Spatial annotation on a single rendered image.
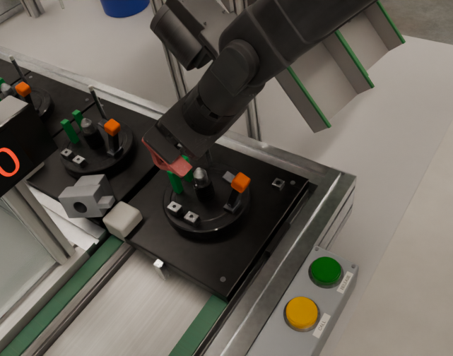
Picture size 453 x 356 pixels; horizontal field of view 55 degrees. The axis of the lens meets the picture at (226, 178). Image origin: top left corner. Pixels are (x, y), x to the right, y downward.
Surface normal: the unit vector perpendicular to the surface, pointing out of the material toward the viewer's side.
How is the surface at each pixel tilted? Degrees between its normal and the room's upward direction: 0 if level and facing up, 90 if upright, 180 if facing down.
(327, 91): 45
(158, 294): 0
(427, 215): 0
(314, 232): 0
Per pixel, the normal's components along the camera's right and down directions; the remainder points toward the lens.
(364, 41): 0.40, -0.14
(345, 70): -0.69, 0.60
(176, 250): -0.14, -0.66
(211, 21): 0.35, -0.36
